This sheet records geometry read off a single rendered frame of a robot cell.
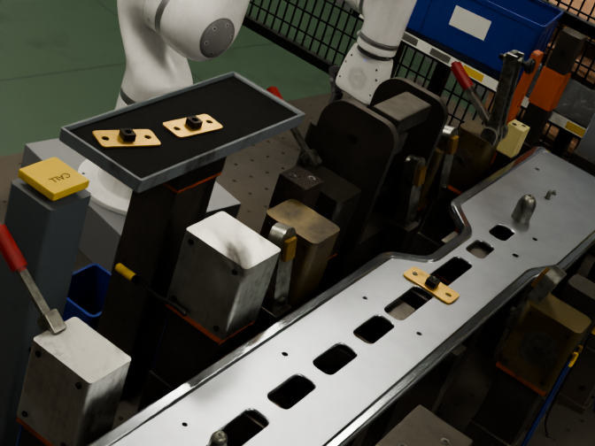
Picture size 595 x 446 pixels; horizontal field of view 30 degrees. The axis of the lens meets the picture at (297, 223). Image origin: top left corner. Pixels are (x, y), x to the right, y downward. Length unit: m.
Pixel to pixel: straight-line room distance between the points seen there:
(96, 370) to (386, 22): 1.21
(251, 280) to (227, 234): 0.07
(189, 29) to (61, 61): 2.47
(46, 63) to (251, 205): 2.03
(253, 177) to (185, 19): 0.67
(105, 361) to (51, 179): 0.23
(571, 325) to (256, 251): 0.50
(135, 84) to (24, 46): 2.41
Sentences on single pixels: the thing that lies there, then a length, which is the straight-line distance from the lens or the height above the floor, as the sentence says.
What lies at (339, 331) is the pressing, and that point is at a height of 1.00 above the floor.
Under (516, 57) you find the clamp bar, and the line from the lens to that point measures 2.01.
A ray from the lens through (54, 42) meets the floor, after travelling 4.36.
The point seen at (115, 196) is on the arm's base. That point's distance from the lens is 1.99.
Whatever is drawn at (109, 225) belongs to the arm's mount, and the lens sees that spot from 1.94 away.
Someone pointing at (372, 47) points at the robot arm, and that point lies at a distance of 2.26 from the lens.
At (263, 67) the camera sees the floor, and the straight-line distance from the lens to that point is 4.63.
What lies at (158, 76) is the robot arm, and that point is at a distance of 1.89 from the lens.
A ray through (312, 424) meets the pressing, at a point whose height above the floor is 1.00.
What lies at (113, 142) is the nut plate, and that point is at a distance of 1.43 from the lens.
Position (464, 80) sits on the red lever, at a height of 1.13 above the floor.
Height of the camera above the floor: 1.87
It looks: 31 degrees down
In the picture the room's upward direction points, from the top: 20 degrees clockwise
